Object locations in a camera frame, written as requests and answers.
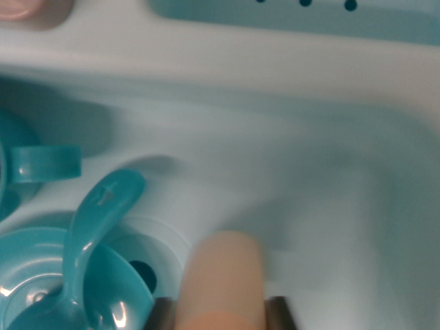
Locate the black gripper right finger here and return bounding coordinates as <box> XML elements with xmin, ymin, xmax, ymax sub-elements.
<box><xmin>264</xmin><ymin>295</ymin><xmax>298</xmax><ymax>330</ymax></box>

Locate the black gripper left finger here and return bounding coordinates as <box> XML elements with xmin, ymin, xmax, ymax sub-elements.
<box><xmin>146</xmin><ymin>297</ymin><xmax>179</xmax><ymax>330</ymax></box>

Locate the cream detergent bottle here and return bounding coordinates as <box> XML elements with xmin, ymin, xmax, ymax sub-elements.
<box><xmin>175</xmin><ymin>230</ymin><xmax>267</xmax><ymax>330</ymax></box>

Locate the light blue toy sink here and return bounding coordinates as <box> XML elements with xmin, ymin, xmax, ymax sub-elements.
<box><xmin>0</xmin><ymin>0</ymin><xmax>440</xmax><ymax>330</ymax></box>

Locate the teal plastic spoon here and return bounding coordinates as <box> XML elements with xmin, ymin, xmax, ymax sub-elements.
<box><xmin>6</xmin><ymin>169</ymin><xmax>146</xmax><ymax>330</ymax></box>

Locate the teal mug with handle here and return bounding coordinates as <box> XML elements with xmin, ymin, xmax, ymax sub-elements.
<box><xmin>0</xmin><ymin>109</ymin><xmax>83</xmax><ymax>221</ymax></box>

